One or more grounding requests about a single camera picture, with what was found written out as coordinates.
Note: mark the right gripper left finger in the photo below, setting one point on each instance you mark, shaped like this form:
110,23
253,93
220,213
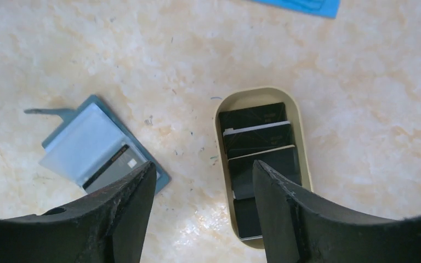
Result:
108,225

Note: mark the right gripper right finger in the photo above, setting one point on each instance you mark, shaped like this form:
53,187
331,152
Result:
300,226

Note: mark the grey credit card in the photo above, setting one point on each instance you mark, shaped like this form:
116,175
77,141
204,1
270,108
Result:
121,163

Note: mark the blue card holder wallet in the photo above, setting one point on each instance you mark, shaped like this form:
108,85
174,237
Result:
86,138

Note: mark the black card bottom of tray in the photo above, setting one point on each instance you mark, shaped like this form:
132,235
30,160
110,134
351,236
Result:
247,219

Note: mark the black card of tray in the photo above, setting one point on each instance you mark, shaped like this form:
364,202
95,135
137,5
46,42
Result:
252,116
247,219

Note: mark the black card white edge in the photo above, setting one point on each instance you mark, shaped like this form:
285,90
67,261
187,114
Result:
259,138

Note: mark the black card top of tray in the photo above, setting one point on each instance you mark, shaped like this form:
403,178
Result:
252,116

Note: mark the blue printed cloth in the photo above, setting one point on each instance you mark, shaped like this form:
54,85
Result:
322,8

